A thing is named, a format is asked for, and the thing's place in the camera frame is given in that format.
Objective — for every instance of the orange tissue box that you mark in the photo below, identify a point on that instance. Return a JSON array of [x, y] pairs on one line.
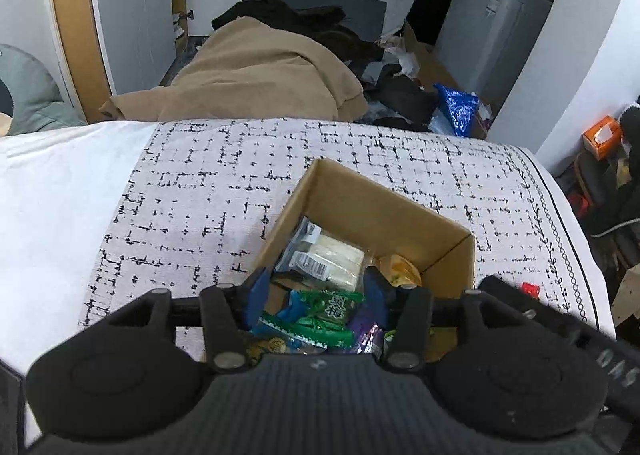
[[602, 138]]

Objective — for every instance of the brown cardboard box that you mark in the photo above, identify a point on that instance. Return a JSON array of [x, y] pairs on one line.
[[365, 214]]

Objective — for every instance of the long white cracker packet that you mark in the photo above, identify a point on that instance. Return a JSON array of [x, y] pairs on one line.
[[319, 259]]

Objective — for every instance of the grey plush toy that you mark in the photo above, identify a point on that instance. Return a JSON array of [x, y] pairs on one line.
[[30, 99]]

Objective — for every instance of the grey mini fridge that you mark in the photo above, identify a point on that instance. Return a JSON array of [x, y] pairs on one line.
[[484, 44]]

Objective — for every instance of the dark green snack packet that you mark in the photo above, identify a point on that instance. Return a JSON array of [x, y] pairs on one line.
[[325, 325]]

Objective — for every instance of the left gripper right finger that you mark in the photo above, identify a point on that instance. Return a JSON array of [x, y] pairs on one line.
[[405, 310]]

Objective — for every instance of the yellow orange biscuit packet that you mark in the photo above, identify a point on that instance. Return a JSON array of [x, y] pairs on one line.
[[398, 271]]

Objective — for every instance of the patterned white bed cover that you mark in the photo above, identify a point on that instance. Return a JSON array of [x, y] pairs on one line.
[[95, 216]]

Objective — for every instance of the white wardrobe door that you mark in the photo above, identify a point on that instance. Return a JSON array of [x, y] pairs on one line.
[[137, 42]]

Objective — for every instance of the green cow biscuit packet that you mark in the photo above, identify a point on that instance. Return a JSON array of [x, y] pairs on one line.
[[256, 348]]

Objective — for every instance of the black clothes pile on chair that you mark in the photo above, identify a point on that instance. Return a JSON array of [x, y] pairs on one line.
[[612, 185]]

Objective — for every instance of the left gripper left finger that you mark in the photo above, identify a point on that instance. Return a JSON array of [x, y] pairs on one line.
[[226, 312]]

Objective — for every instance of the red candy bar packet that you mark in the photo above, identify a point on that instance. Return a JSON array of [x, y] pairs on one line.
[[532, 290]]

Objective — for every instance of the purple candy packet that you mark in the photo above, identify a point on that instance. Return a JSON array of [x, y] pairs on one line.
[[367, 336]]

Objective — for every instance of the blue foil bag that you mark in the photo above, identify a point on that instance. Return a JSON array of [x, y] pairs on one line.
[[458, 107]]

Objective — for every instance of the black clothes on floor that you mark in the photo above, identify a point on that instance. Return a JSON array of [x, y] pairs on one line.
[[395, 99]]

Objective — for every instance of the blue snack packet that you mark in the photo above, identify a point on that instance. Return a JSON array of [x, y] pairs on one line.
[[295, 309]]

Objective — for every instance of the tan blanket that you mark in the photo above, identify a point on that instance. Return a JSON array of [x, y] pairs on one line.
[[248, 70]]

